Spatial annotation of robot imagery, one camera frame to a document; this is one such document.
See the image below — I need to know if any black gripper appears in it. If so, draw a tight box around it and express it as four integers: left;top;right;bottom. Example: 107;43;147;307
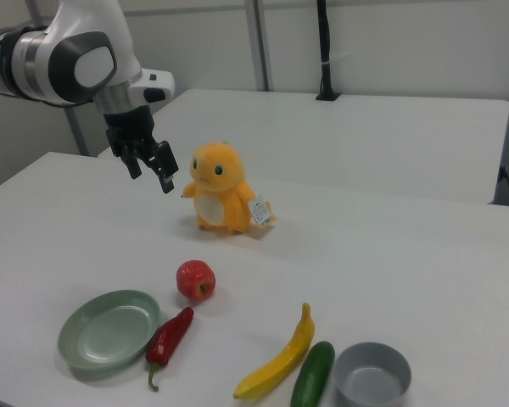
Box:
103;105;180;196

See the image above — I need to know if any red apple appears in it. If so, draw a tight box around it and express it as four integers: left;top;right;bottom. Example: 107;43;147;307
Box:
176;259;217;303

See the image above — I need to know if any orange plush dinosaur toy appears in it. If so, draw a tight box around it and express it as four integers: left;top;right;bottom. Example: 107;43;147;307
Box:
181;141;277;236

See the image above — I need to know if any white paper hang tag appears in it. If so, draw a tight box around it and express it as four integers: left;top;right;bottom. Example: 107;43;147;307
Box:
247;193;277;230

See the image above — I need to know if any pale green plate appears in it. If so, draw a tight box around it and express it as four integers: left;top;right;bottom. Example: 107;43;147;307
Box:
58;289;162;371

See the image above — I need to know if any red chili pepper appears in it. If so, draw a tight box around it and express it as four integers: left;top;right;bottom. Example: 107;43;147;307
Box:
145;306;195;392

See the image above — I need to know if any white side table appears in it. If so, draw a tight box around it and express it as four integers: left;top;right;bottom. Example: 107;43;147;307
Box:
97;87;509;205

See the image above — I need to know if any yellow banana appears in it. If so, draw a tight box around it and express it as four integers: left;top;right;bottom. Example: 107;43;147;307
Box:
232;302;316;400

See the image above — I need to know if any green cucumber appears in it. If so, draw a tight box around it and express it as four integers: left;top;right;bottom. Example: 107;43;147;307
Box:
290;340;336;407

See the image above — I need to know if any grey bowl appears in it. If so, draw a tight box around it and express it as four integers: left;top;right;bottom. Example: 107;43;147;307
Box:
333;341;412;407

